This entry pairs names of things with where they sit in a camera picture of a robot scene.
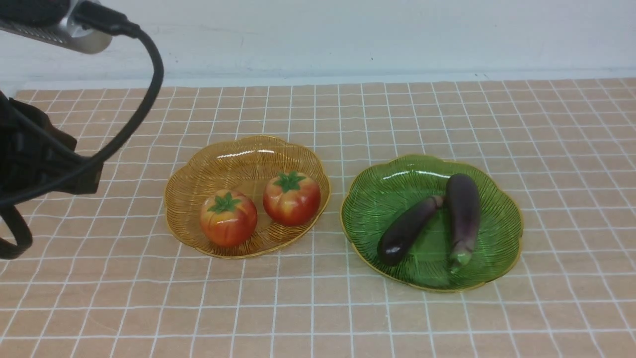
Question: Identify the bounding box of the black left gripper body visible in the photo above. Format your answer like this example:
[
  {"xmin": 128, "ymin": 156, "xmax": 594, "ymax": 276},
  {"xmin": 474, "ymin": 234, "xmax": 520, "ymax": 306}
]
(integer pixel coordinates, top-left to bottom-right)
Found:
[{"xmin": 0, "ymin": 93, "xmax": 88, "ymax": 197}]

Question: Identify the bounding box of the red yellow toy tomato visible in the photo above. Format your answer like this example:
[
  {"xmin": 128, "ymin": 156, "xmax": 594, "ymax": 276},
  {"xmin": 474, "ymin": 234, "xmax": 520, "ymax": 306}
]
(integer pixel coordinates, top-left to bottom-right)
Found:
[{"xmin": 198, "ymin": 189, "xmax": 257, "ymax": 248}]

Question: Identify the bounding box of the dark purple eggplant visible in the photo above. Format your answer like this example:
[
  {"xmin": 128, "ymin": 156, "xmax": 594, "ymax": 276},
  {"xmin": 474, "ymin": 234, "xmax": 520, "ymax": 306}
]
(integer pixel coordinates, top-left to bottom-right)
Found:
[{"xmin": 377, "ymin": 195, "xmax": 445, "ymax": 267}]

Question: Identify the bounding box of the purple eggplant green stem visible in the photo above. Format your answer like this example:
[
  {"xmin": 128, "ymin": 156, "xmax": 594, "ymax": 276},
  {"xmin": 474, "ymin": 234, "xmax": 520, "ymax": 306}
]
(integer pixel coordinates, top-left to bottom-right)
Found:
[{"xmin": 445, "ymin": 173, "xmax": 481, "ymax": 273}]

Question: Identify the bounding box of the checkered tan tablecloth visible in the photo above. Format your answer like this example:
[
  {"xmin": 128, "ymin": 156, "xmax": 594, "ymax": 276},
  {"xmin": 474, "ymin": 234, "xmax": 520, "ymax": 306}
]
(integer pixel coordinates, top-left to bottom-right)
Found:
[{"xmin": 0, "ymin": 79, "xmax": 635, "ymax": 358}]

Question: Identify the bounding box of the amber plastic plate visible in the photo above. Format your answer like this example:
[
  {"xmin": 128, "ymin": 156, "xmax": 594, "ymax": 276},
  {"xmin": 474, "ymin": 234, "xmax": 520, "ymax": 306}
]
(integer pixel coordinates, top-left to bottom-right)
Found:
[{"xmin": 164, "ymin": 135, "xmax": 331, "ymax": 259}]

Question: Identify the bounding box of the green plastic plate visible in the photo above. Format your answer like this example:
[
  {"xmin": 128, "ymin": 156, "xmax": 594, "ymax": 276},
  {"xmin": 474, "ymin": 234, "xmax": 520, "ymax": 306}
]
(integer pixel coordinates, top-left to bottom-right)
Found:
[{"xmin": 340, "ymin": 155, "xmax": 523, "ymax": 292}]

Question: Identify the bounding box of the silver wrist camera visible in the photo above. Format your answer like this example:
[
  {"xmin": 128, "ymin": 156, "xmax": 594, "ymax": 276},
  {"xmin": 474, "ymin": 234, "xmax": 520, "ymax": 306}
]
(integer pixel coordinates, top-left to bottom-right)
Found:
[{"xmin": 0, "ymin": 0, "xmax": 113, "ymax": 54}]

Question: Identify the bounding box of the black camera cable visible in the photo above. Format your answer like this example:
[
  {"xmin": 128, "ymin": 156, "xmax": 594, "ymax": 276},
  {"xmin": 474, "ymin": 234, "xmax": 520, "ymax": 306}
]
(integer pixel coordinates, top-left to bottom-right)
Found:
[{"xmin": 0, "ymin": 0, "xmax": 164, "ymax": 260}]

